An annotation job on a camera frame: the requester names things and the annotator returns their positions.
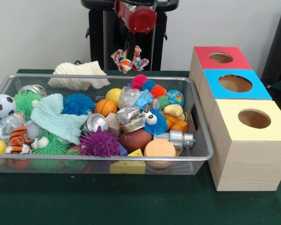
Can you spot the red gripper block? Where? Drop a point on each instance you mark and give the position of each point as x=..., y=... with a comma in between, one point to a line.
x=138, y=18

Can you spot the cream knit cloth roll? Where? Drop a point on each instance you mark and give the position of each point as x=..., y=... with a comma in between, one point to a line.
x=79, y=75

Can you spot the purple spiky ball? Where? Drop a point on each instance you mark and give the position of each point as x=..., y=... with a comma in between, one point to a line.
x=99, y=143

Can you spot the mint green knit cloth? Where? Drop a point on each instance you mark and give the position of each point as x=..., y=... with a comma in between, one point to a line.
x=56, y=119

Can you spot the clear mesh bin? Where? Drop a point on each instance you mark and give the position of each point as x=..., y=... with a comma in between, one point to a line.
x=202, y=140

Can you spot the wooden three-hole box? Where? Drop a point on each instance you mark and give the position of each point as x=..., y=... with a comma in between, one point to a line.
x=248, y=159

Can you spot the yellow ball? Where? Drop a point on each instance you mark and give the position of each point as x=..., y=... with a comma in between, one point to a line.
x=113, y=95

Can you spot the blue fuzzy monster toy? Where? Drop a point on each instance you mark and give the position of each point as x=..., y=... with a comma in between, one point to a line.
x=154, y=123

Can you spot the brown toy football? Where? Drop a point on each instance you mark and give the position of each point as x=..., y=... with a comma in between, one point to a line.
x=135, y=139

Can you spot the green spiky ball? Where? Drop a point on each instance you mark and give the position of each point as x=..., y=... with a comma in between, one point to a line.
x=25, y=101

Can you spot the yellow cheese wedge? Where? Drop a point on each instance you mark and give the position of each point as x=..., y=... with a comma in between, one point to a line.
x=127, y=166

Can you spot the black and white soccer ball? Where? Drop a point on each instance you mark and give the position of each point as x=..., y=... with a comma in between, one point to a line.
x=2, y=106

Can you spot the orange tiger plush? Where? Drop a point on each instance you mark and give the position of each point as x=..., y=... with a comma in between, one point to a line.
x=18, y=140

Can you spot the dark green tablecloth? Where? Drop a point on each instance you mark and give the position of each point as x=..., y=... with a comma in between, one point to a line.
x=131, y=201

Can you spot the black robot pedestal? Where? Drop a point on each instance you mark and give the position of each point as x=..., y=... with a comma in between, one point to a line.
x=107, y=37

